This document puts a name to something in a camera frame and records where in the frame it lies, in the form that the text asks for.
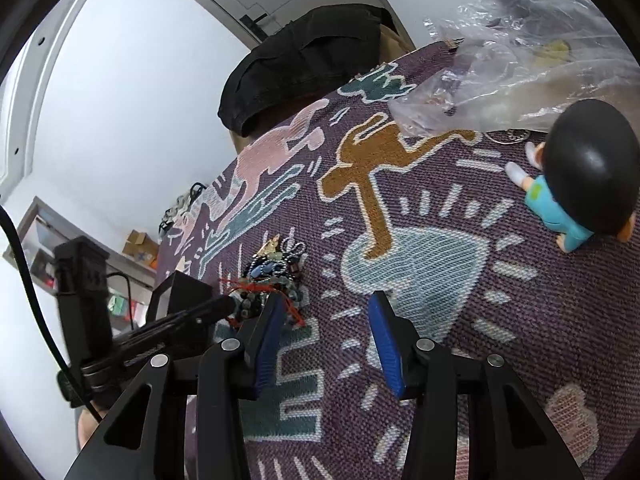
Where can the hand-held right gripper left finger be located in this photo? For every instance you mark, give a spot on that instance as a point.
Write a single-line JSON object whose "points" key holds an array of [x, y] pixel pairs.
{"points": [[265, 345]]}

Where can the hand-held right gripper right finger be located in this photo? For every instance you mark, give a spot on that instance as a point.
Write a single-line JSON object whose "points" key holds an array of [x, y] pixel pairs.
{"points": [[385, 345]]}

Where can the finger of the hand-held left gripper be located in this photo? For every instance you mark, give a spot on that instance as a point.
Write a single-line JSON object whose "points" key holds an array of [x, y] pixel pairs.
{"points": [[195, 312]]}

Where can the black jewelry box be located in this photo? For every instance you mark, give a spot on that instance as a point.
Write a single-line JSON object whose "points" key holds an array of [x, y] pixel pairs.
{"points": [[190, 287]]}

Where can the pile of jewelry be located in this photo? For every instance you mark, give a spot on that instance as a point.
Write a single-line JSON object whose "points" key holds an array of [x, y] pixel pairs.
{"points": [[270, 272]]}

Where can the cardboard box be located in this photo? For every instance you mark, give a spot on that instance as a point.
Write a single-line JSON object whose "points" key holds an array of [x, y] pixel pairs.
{"points": [[134, 241]]}

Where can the purple printed blanket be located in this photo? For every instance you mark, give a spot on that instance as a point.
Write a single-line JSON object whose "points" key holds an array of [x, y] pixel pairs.
{"points": [[450, 210]]}

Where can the black-haired doll figure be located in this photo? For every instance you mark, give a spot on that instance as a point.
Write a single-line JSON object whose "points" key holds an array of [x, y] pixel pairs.
{"points": [[590, 160]]}

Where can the clear plastic bag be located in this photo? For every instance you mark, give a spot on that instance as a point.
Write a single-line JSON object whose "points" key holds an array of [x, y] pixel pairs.
{"points": [[525, 75]]}

